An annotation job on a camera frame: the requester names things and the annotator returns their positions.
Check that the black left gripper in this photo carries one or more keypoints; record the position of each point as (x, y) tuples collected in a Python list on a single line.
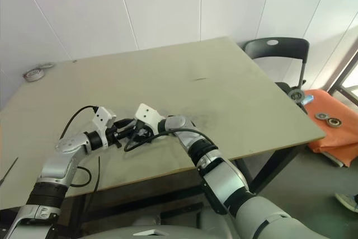
[(113, 135)]

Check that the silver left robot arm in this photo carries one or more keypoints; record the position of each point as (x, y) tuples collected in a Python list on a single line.
[(58, 166)]

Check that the black table frame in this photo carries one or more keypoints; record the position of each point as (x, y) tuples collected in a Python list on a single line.
[(126, 194)]

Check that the grey rounded shape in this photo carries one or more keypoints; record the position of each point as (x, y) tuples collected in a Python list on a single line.
[(212, 218), (146, 220)]

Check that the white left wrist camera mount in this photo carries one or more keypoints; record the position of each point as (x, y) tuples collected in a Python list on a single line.
[(100, 116)]

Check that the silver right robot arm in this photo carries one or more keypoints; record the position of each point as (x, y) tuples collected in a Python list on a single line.
[(223, 177)]

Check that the beige table cover sheet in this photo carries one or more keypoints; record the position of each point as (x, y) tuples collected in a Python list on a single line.
[(167, 82)]

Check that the dark window frame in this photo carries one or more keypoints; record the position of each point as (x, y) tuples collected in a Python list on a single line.
[(339, 88)]

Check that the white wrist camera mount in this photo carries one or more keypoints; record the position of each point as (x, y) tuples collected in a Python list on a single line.
[(145, 113), (100, 116)]

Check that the grey round motor part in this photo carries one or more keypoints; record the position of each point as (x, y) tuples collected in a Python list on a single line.
[(296, 94)]

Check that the grey sneaker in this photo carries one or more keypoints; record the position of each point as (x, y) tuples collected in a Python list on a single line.
[(348, 201)]

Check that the black flat bar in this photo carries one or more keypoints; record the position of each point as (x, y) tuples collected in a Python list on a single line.
[(181, 209)]

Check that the small blue item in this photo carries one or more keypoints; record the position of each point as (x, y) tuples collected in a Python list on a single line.
[(308, 100)]

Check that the white flat panel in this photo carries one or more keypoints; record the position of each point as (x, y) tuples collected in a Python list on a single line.
[(335, 159)]

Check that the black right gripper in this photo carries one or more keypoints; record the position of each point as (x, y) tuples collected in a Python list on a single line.
[(148, 136)]

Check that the black folding chair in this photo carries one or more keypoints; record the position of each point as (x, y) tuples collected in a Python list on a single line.
[(279, 50)]

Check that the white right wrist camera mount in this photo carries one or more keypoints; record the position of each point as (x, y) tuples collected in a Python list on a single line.
[(145, 113)]

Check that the orange cloth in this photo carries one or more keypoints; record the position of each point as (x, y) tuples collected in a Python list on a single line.
[(335, 135)]

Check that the thin brown stick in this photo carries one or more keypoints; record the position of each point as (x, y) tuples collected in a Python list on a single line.
[(9, 170)]

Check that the dark round bearing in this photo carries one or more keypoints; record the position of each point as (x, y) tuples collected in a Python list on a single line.
[(334, 122)]

